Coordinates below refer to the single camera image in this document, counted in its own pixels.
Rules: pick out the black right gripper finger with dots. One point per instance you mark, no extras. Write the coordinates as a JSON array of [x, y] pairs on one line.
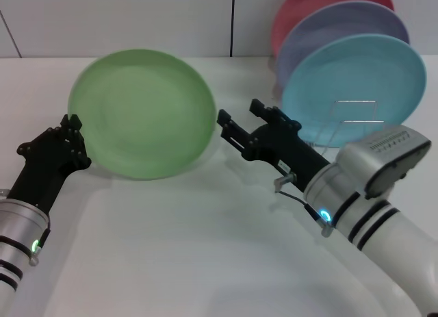
[[268, 112], [234, 132]]

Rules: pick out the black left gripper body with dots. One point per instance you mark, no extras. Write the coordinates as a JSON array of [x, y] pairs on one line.
[[44, 166]]

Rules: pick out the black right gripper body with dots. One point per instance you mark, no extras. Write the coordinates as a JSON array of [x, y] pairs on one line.
[[284, 149]]

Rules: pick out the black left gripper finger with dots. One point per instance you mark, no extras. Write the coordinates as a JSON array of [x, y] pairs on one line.
[[72, 121]]

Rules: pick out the green plastic plate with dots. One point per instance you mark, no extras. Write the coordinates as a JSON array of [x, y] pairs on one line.
[[143, 115]]

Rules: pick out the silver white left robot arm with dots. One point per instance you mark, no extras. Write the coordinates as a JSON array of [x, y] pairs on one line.
[[17, 228]]

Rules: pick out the light blue plastic plate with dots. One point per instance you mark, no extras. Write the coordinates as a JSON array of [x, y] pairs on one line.
[[356, 77]]

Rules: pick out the purple plastic plate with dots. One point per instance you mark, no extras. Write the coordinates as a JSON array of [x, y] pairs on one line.
[[328, 26]]

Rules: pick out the red plastic plate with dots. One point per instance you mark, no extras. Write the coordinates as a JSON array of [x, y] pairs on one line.
[[301, 9]]

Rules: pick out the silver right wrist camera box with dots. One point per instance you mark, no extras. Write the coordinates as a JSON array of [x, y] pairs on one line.
[[376, 152]]

